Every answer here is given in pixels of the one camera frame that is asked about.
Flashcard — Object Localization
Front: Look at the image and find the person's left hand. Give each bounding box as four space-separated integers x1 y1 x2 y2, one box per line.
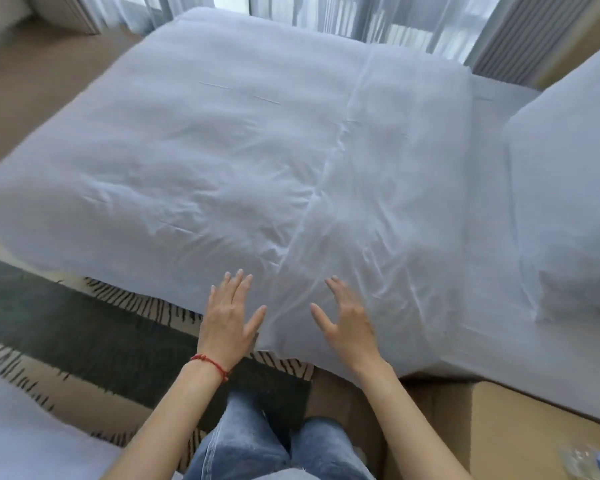
195 268 269 373

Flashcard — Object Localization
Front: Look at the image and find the person's right hand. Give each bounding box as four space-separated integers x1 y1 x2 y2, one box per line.
309 274 389 378

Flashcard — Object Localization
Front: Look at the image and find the clear plastic water bottle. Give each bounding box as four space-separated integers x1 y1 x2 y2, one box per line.
559 443 600 480

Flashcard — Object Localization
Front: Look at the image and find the person's right forearm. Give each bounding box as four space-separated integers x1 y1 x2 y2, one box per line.
357 362 473 480

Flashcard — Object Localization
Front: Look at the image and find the person's left forearm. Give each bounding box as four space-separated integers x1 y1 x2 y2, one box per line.
102 364 229 480

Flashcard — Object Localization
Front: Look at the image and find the person's right leg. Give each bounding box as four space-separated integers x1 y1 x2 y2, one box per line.
289 417 376 480

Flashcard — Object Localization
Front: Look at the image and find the person's leg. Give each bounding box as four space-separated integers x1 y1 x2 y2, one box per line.
289 417 376 480
182 392 291 480

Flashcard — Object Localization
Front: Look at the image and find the person's left leg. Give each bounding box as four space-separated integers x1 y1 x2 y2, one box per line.
182 392 291 480

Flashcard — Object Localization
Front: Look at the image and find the wooden nightstand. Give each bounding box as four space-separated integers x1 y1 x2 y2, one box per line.
382 379 600 480

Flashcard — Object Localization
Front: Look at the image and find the white pillow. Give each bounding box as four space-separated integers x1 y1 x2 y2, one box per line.
502 37 600 323

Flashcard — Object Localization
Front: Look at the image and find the sheer white curtain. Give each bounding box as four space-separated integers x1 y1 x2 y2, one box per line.
75 0 506 63

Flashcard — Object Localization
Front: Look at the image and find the beige pleated curtain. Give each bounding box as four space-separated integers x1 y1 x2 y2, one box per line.
472 0 600 88
27 0 101 35

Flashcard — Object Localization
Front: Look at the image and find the red string bracelet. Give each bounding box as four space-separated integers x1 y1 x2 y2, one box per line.
189 353 230 383

